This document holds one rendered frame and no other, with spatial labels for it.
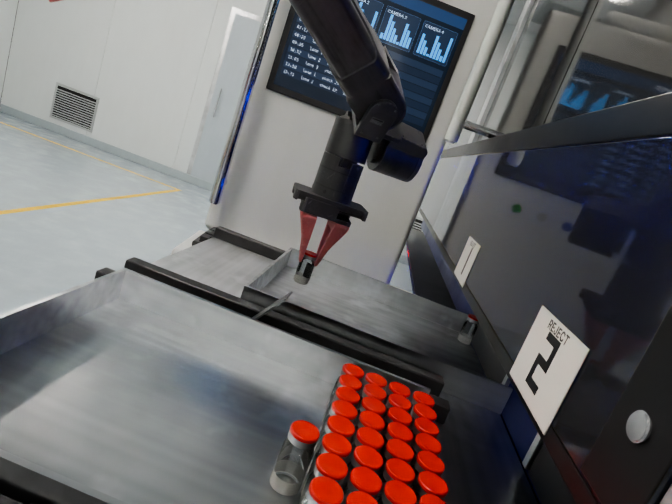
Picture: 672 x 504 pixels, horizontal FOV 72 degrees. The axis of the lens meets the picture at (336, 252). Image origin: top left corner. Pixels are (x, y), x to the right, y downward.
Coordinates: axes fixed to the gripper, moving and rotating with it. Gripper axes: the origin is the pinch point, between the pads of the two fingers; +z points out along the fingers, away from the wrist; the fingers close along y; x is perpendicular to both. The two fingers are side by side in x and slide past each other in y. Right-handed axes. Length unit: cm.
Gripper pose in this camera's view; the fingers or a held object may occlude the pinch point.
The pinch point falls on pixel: (309, 257)
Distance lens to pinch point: 65.3
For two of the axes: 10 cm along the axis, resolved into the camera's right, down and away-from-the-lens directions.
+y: 9.3, 2.9, 2.0
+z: -3.4, 9.1, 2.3
